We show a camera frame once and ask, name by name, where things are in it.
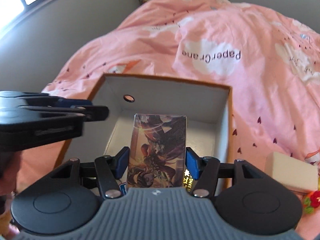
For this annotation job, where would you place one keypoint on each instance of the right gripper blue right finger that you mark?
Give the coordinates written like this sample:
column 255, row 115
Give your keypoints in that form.
column 204, row 170

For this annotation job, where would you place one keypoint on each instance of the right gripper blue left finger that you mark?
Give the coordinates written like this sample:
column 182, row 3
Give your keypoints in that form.
column 109, row 170

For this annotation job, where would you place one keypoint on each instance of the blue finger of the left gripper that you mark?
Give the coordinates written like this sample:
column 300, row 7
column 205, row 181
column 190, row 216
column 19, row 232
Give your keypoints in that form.
column 92, row 113
column 59, row 101

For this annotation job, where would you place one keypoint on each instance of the blue price tag card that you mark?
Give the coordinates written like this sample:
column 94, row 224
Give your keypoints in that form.
column 123, row 187

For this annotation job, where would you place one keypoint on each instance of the anime art card pack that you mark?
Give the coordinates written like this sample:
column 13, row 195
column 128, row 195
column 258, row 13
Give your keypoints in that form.
column 157, row 151

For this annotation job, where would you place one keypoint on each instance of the white rectangular box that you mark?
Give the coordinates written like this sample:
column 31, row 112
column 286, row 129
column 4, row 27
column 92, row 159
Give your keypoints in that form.
column 294, row 174

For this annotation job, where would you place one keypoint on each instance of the orange red crochet toy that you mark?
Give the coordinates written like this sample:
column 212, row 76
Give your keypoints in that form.
column 311, row 202

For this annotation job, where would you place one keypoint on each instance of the dark grey book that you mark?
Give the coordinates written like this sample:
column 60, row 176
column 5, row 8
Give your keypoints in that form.
column 188, row 181

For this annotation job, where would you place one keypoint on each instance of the person left hand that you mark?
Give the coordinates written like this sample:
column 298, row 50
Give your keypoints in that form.
column 8, row 185

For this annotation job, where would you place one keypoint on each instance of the orange cardboard storage box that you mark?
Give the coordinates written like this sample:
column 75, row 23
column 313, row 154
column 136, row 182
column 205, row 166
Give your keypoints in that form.
column 207, row 108

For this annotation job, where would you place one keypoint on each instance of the pink patterned duvet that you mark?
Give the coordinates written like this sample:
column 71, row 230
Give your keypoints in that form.
column 271, row 62

